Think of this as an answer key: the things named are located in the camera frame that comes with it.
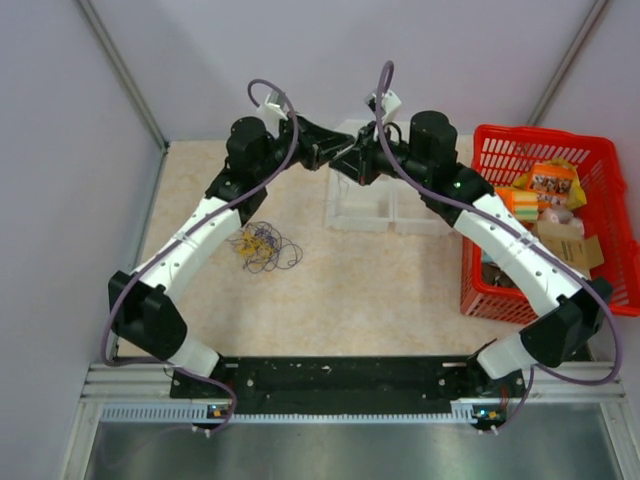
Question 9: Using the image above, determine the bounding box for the corner aluminium post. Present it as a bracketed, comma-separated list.
[524, 0, 613, 126]
[73, 0, 169, 154]

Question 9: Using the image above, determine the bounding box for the left corner aluminium post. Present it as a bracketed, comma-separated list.
[73, 0, 169, 154]

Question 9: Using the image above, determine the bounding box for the clear plastic compartment tray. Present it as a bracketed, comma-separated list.
[324, 118, 461, 237]

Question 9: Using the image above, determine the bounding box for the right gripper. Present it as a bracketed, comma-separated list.
[328, 122, 430, 188]

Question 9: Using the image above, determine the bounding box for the white cable duct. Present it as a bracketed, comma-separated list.
[100, 402, 502, 426]

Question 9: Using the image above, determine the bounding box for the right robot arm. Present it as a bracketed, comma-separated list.
[329, 111, 613, 396]

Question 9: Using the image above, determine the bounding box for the pink wrapped roll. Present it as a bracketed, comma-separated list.
[538, 207, 585, 235]

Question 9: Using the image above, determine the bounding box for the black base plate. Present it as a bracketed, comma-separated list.
[169, 355, 526, 415]

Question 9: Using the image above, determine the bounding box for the right corner aluminium post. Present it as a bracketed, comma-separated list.
[524, 0, 613, 126]

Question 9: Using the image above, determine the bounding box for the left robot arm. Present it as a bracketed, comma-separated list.
[109, 116, 355, 397]

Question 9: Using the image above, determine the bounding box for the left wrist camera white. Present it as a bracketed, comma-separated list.
[256, 90, 289, 137]

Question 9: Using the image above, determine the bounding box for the orange sponge pack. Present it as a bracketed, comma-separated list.
[495, 187, 539, 223]

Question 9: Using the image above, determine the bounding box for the orange snack package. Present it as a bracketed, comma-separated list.
[526, 163, 577, 210]

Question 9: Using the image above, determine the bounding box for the red plastic basket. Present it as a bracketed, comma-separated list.
[460, 124, 639, 325]

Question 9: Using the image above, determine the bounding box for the yellow cable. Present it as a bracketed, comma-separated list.
[233, 224, 275, 257]

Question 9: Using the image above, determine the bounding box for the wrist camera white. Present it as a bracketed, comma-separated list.
[256, 90, 289, 137]
[365, 90, 402, 124]

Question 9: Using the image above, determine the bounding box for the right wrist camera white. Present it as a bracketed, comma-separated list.
[365, 90, 402, 124]

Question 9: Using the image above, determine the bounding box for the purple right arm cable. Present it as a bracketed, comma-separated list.
[374, 60, 621, 434]

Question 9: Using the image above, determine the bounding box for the yellow snack bag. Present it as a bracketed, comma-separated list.
[511, 158, 587, 210]

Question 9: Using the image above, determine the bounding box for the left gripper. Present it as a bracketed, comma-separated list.
[254, 111, 354, 183]

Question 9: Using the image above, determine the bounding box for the brown cardboard box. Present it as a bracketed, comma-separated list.
[533, 221, 604, 279]

